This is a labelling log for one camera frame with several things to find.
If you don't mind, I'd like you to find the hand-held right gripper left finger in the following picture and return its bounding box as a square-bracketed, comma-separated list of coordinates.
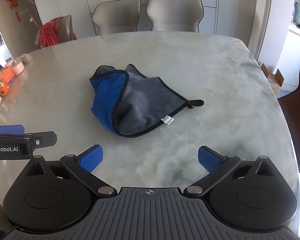
[22, 144, 117, 197]

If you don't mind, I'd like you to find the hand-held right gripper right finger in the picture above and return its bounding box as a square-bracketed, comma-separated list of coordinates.
[184, 145, 280, 198]

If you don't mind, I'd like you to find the pink jar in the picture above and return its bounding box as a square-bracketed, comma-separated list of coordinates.
[12, 62, 25, 76]

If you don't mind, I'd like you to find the cardboard box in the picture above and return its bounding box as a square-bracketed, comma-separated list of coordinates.
[260, 63, 285, 96]

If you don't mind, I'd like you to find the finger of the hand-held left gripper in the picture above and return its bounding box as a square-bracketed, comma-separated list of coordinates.
[27, 131, 58, 149]
[0, 124, 26, 138]

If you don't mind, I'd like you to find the beige dining chair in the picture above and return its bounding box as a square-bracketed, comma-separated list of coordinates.
[146, 0, 205, 33]
[91, 0, 141, 36]

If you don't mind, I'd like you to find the pale ceramic jug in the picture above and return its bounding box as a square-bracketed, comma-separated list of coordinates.
[293, 2, 300, 26]

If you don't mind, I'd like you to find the clear snack packet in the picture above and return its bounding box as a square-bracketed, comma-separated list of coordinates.
[15, 53, 33, 67]

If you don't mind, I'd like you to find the orange snow globe toy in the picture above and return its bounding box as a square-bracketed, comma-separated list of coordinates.
[0, 78, 11, 96]

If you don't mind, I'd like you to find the white decorative branch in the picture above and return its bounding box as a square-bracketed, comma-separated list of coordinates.
[22, 0, 41, 28]

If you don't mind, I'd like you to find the beige chair with red cloth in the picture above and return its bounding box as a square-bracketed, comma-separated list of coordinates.
[35, 14, 73, 49]

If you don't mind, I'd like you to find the brown chair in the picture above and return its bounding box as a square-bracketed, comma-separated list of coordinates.
[277, 60, 300, 172]

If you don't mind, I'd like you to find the orange box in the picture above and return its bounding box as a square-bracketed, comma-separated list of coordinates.
[0, 67, 17, 83]

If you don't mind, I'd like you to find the white side cabinet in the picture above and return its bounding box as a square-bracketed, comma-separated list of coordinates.
[280, 23, 300, 92]

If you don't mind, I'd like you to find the red patterned cloth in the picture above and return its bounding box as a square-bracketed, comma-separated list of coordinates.
[37, 16, 78, 49]

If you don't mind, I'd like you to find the blue and grey towel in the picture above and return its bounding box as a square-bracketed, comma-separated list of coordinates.
[89, 63, 205, 138]

